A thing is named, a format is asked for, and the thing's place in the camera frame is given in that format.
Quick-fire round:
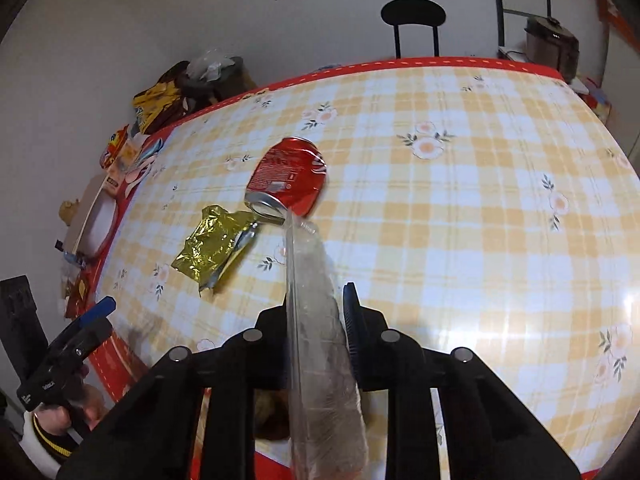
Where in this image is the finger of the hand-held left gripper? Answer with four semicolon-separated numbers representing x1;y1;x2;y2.
75;296;117;332

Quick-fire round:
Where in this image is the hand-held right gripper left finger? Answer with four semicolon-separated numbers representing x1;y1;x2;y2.
56;305;292;480

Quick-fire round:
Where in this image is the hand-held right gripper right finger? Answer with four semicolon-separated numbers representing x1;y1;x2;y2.
342;282;583;480

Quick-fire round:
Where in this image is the long clear plastic wrapper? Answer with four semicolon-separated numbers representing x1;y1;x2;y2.
282;210;371;480

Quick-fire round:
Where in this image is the person's left forearm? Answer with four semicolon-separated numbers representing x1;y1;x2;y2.
0;400;76;480

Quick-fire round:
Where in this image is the person's left hand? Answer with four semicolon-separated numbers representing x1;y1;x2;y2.
32;385;107;437

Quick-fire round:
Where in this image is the red brown packet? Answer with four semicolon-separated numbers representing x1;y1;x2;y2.
62;270;96;318

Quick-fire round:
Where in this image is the black slotted panel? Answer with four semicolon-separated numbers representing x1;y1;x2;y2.
0;275;48;378

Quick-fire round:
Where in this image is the white flat board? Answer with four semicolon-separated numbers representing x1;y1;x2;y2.
65;175;121;261

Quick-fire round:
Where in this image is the gold foil wrapper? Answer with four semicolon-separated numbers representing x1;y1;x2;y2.
171;205;261;297

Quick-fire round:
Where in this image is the yellow plaid tablecloth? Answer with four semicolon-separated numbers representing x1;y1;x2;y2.
75;56;640;480

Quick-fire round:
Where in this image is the orange and white box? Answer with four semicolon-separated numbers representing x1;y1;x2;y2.
104;141;143;195

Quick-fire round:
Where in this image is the white and blue plastic bag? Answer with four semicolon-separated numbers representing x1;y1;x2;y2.
125;135;166;196

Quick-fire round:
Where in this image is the red and yellow packet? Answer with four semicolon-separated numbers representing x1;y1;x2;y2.
100;127;132;168

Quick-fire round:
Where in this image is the red soda can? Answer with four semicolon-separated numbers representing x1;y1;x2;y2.
244;136;329;226

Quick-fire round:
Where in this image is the yellow brown snack bag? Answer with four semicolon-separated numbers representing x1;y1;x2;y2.
132;62;188;133

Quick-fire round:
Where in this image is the black round-back chair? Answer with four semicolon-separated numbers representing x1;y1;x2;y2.
380;0;447;59

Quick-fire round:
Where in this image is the brown electric pressure cooker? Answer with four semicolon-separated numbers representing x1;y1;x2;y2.
525;16;581;81

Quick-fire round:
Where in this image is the red printed hanging cloth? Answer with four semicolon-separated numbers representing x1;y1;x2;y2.
597;0;626;27

